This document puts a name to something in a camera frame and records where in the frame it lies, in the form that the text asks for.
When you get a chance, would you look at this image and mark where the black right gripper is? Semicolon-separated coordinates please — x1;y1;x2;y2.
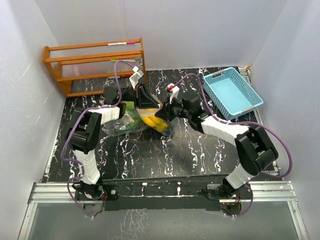
155;96;191;122

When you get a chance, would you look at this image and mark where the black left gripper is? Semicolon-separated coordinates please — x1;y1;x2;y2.
119;83;160;110

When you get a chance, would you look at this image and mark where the light blue plastic basket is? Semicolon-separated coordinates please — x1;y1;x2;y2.
203;67;264;121

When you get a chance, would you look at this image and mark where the yellow fake banana bunch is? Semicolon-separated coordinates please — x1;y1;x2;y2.
141;116;168;133

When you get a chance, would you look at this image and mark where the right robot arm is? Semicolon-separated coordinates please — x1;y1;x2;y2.
155;97;279;199

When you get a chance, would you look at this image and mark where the orange wooden rack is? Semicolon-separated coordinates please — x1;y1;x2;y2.
41;37;146;98

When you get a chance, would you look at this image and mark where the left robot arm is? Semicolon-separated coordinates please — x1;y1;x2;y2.
65;83;162;200

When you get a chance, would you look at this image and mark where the clear zip bag red seal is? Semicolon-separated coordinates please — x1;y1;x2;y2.
135;107;175;137

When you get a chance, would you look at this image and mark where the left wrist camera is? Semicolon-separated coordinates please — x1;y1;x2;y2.
129;66;144;89

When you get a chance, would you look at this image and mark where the clear bag with green food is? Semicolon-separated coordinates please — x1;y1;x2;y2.
105;108;149;137

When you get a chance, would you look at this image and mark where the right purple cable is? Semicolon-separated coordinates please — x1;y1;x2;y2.
172;72;293;218

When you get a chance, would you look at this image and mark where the purple cable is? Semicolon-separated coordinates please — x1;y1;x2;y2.
61;59;137;218
172;72;293;218

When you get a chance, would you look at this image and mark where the green fake lime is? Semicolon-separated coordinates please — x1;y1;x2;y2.
123;101;135;111

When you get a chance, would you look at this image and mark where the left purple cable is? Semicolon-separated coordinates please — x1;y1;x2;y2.
61;59;137;218

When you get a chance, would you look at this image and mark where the aluminium frame rail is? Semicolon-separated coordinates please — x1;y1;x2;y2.
28;181;297;203

